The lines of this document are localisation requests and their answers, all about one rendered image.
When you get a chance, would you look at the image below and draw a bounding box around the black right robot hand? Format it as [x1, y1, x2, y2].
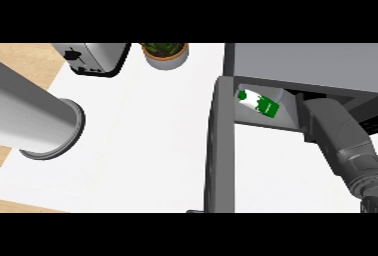
[286, 88, 327, 143]

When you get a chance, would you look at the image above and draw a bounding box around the white and green milk carton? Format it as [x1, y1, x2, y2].
[234, 83, 298, 130]

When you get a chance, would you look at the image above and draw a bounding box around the grey microwave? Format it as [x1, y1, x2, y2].
[222, 42, 378, 135]

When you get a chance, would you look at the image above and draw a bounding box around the dark grey microwave door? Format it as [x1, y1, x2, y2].
[184, 75, 237, 214]

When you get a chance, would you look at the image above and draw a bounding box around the potted green plant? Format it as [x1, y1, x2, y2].
[138, 42, 190, 71]

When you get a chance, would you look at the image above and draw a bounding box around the silver and black toaster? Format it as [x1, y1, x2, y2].
[50, 42, 132, 79]

